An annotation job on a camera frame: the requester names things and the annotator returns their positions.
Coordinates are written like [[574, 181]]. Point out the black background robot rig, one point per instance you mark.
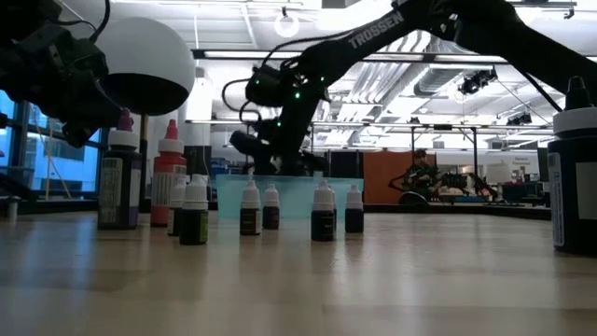
[[459, 183]]

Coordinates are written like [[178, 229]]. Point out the small green colouring bottle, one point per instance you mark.
[[193, 224]]

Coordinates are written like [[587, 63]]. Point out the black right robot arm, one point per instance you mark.
[[382, 28]]

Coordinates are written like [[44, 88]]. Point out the black overhead light bar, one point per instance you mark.
[[233, 54]]

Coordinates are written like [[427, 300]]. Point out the person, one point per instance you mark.
[[422, 177]]

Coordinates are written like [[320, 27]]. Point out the black background box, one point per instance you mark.
[[198, 161]]

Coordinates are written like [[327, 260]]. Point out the large purple-capped colouring bottle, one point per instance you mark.
[[119, 191]]

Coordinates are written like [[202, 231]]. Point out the small white-capped colouring bottle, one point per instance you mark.
[[173, 219], [354, 219], [322, 224], [271, 217], [250, 219]]

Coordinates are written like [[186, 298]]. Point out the black aluminium table frame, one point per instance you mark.
[[466, 211]]

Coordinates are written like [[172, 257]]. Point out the teal translucent plastic bin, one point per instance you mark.
[[294, 198]]

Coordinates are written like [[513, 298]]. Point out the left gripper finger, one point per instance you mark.
[[88, 121], [108, 91]]

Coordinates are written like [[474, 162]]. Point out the large glass window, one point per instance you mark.
[[60, 163]]

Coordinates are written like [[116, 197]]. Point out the black ceiling spotlight cluster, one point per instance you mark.
[[476, 81], [520, 119]]

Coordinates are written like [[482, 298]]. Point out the large red colouring bottle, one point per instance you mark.
[[165, 177]]

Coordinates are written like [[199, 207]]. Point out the large black-capped colouring bottle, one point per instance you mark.
[[573, 186]]

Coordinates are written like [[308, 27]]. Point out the orange partition wall panel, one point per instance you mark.
[[387, 177]]

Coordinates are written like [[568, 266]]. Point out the small white shade lamp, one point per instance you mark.
[[498, 173]]

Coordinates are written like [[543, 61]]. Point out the white globe table lamp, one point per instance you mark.
[[149, 51]]

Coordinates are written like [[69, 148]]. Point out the small grey post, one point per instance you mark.
[[12, 207]]

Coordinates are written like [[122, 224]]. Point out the silver ventilation duct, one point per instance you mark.
[[438, 79]]

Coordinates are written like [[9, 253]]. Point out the black computer monitor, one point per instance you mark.
[[542, 165]]

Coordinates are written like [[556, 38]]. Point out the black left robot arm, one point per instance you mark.
[[18, 11]]

